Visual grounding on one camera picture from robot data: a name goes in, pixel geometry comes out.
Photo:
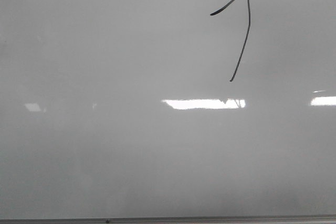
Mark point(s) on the white glossy whiteboard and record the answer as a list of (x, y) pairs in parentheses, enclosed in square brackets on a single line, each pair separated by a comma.
[(167, 108)]

